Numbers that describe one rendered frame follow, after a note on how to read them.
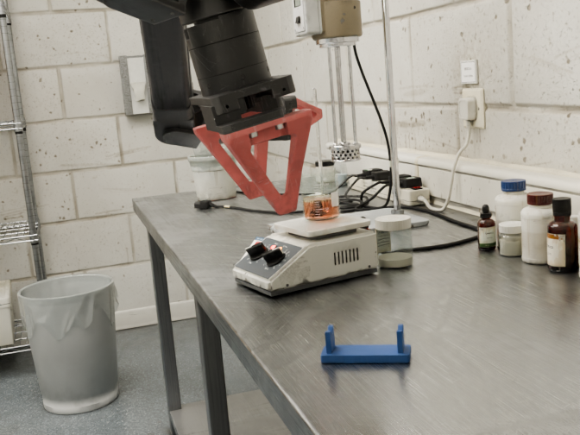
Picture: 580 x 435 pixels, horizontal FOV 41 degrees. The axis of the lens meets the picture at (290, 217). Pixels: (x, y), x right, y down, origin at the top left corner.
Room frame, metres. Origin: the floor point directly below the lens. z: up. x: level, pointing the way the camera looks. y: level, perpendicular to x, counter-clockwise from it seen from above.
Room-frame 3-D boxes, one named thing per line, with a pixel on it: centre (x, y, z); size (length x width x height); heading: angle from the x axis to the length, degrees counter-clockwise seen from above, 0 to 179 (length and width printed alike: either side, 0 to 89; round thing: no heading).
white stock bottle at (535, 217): (1.21, -0.39, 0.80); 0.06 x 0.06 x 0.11
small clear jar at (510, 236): (1.26, -0.37, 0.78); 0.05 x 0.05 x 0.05
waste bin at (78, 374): (2.65, 0.80, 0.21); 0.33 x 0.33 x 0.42
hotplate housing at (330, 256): (1.22, -0.03, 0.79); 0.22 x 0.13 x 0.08; 119
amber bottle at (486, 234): (1.32, -0.34, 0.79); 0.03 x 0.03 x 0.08
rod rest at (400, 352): (0.84, -0.07, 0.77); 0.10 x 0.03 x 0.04; 77
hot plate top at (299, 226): (1.24, -0.05, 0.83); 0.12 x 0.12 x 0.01; 29
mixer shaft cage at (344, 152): (1.63, -0.13, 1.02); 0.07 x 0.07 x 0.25
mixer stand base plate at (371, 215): (1.62, -0.12, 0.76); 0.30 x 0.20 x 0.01; 106
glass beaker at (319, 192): (1.25, -0.05, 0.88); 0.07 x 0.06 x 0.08; 91
